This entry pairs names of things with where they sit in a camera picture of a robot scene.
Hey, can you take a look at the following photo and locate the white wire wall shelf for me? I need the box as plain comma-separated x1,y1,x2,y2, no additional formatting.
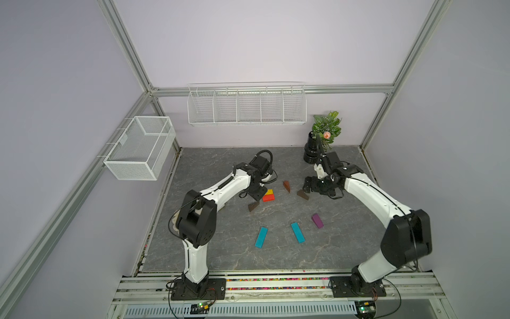
187,82,308,126

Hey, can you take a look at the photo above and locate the potted plant black vase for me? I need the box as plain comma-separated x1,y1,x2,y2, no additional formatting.
304,111,342,164

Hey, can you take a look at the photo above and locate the teal long block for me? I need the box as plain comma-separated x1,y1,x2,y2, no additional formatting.
291,223,305,243
255,227,268,249

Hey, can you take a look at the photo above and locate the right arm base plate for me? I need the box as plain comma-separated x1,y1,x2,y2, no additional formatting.
328,276,386,299

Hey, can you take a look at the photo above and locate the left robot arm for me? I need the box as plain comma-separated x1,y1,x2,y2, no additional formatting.
170,150,278,295

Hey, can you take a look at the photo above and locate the white mesh basket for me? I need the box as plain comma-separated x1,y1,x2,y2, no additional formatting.
103,116,176,181

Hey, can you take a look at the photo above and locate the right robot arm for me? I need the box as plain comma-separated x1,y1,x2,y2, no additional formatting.
302,133,432,296

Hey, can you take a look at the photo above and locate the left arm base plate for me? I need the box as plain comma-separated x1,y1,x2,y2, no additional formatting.
170,277,227,300

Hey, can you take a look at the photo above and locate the white vent rail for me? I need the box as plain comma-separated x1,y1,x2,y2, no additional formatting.
122,300,358,318

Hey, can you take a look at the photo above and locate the dark wooden wedge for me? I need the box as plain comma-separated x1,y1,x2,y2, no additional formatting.
248,202,260,212
296,190,309,201

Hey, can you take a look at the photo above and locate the reddish brown wooden wedge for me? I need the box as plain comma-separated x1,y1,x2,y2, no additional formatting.
283,180,291,193

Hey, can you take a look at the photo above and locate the red rectangular block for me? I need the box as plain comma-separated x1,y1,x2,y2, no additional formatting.
262,194,275,202

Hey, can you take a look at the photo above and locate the purple block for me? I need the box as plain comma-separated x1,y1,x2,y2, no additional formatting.
312,213,324,229

